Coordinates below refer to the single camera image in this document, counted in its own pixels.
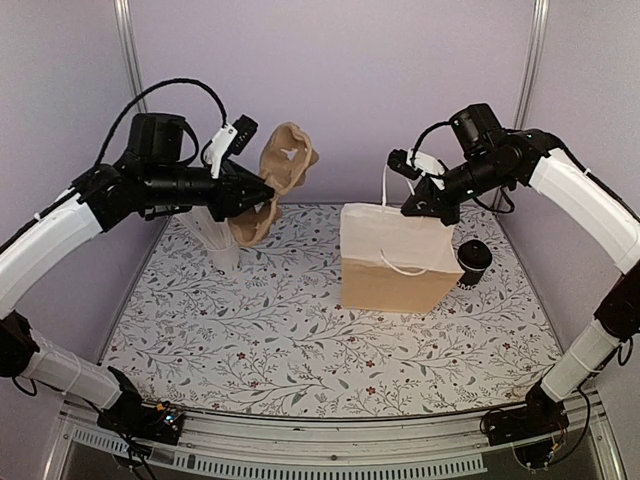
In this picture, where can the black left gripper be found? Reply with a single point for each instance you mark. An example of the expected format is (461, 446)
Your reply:
(235, 181)

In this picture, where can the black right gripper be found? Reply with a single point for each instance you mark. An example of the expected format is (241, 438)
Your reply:
(435, 204)

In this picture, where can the brown pulp cup carrier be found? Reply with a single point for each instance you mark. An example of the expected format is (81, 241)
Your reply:
(284, 162)

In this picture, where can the kraft paper takeout bag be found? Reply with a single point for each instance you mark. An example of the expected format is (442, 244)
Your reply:
(393, 263)

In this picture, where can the black paper coffee cup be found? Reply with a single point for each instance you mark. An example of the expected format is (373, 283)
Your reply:
(472, 276)

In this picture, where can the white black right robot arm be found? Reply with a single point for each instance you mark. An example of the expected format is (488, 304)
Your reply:
(570, 272)

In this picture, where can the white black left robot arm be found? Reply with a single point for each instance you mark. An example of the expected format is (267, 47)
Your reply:
(150, 179)

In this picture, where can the white wrapped straws bundle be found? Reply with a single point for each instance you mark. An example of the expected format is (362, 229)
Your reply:
(213, 235)

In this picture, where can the white cup holding straws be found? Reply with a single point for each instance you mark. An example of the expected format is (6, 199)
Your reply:
(225, 259)

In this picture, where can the floral patterned table mat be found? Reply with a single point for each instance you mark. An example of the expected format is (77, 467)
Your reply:
(275, 339)

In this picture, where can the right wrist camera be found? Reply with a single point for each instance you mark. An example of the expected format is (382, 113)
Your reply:
(417, 165)

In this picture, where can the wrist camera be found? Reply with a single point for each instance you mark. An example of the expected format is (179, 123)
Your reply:
(230, 139)
(417, 165)

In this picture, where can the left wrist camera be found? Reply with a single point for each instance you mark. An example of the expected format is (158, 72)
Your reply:
(230, 139)

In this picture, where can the left aluminium frame post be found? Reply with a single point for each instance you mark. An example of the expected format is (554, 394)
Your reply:
(125, 29)

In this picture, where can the aluminium frame post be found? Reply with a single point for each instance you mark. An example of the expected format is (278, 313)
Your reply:
(533, 59)
(125, 29)

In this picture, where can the right aluminium frame post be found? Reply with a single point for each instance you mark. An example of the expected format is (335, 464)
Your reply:
(533, 59)

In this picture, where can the front aluminium rail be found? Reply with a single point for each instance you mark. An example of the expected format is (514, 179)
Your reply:
(233, 446)

